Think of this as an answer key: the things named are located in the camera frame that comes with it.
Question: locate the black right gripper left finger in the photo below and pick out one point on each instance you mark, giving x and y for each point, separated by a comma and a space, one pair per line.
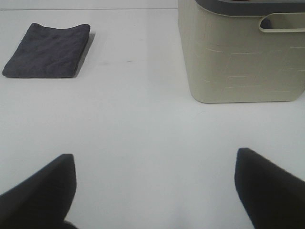
43, 200

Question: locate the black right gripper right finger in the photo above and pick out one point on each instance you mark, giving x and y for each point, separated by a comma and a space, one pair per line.
272, 197

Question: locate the dark grey towel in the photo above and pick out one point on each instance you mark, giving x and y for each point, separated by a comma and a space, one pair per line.
46, 52

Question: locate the beige plastic basket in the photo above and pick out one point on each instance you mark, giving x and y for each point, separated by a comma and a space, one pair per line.
243, 50

